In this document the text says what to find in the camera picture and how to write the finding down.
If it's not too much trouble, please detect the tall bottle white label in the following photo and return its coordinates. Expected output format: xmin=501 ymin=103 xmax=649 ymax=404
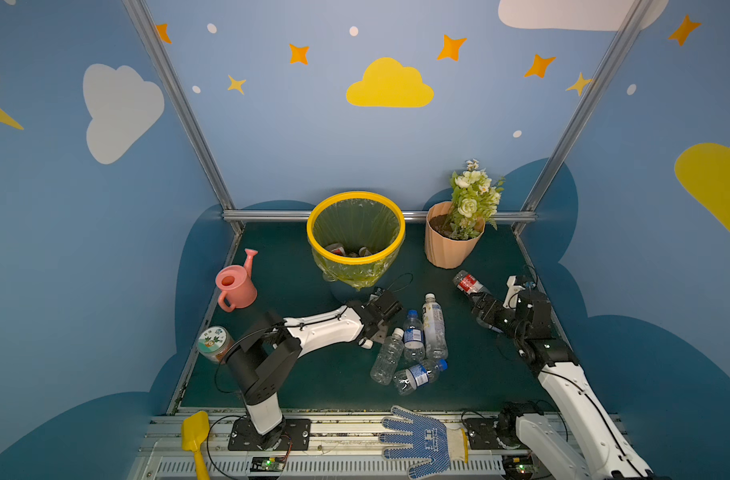
xmin=422 ymin=293 xmax=448 ymax=359

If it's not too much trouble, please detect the clear bottle white cap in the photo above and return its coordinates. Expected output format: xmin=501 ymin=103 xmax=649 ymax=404
xmin=370 ymin=328 xmax=404 ymax=385

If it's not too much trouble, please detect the crushed clear bottle red label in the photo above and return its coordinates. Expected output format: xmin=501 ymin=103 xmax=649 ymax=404
xmin=452 ymin=270 xmax=489 ymax=297

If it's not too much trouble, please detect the red yellow tea bottle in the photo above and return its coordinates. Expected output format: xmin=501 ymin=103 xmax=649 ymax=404
xmin=325 ymin=243 xmax=347 ymax=257

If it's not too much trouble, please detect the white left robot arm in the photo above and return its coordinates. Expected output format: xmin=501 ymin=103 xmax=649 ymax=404
xmin=219 ymin=289 xmax=402 ymax=437

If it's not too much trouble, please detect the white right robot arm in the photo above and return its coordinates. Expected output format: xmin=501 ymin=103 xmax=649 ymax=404
xmin=468 ymin=289 xmax=656 ymax=479

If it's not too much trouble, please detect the blue ribbed trash bin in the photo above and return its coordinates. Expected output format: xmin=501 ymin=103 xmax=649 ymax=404
xmin=323 ymin=273 xmax=385 ymax=304

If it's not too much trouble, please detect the yellow bin liner bag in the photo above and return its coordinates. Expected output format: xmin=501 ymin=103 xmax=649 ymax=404
xmin=306 ymin=191 xmax=406 ymax=280

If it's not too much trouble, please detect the small bottle blue cap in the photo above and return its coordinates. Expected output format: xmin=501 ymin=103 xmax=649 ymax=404
xmin=403 ymin=310 xmax=426 ymax=362

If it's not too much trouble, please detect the peach ribbed flower pot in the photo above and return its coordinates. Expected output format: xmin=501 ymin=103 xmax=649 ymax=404
xmin=424 ymin=201 xmax=485 ymax=269

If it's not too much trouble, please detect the lying bottle blue label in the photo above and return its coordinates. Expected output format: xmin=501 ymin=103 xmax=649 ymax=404
xmin=393 ymin=359 xmax=448 ymax=396

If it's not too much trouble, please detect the artificial white flower plant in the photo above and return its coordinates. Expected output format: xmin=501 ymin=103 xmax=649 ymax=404
xmin=440 ymin=159 xmax=505 ymax=241

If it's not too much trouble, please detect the blue dotted work glove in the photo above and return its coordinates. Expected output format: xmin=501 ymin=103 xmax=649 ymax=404
xmin=378 ymin=406 xmax=469 ymax=479

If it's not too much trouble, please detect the pink watering can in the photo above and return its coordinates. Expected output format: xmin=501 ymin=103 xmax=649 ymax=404
xmin=215 ymin=248 xmax=258 ymax=313

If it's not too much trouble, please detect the round floral tin can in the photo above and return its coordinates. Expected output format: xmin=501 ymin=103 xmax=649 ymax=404
xmin=197 ymin=326 xmax=234 ymax=364

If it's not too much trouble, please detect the yellow toy shovel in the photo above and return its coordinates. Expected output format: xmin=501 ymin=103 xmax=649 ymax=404
xmin=181 ymin=411 xmax=210 ymax=480

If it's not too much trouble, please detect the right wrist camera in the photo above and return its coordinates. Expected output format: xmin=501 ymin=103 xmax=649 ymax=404
xmin=503 ymin=275 xmax=536 ymax=309

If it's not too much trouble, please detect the aluminium frame rail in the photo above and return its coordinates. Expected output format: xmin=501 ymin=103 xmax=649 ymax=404
xmin=122 ymin=0 xmax=654 ymax=236

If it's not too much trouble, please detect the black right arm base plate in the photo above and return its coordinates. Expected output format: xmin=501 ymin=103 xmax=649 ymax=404
xmin=462 ymin=416 xmax=522 ymax=450

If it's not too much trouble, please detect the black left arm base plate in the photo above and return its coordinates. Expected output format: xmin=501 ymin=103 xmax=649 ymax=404
xmin=227 ymin=417 xmax=311 ymax=451

